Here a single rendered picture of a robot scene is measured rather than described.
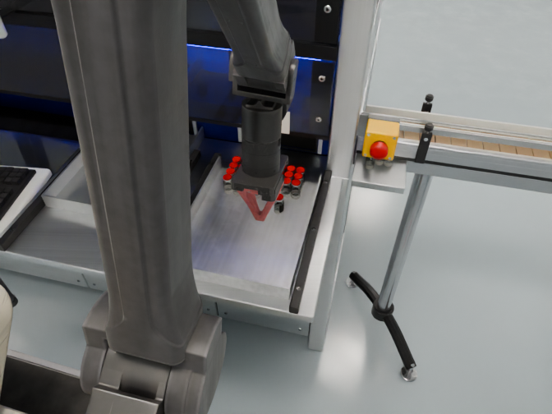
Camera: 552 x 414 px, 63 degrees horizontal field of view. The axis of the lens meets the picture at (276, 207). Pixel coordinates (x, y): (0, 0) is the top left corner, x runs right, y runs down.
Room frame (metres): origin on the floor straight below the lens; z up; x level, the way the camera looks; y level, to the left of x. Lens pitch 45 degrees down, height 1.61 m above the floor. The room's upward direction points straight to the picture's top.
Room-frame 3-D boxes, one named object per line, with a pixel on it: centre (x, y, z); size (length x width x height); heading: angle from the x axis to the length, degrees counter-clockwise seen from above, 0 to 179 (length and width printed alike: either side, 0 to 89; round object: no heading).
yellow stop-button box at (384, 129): (0.84, -0.24, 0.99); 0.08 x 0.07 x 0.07; 166
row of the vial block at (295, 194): (0.78, 0.03, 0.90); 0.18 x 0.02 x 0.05; 75
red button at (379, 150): (0.80, -0.23, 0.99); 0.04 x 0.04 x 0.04; 76
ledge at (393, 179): (0.88, -0.26, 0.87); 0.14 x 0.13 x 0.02; 166
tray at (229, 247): (0.68, 0.06, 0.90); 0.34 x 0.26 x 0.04; 165
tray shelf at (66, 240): (0.76, 0.21, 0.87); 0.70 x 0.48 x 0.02; 76
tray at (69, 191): (0.87, 0.36, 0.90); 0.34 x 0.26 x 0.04; 166
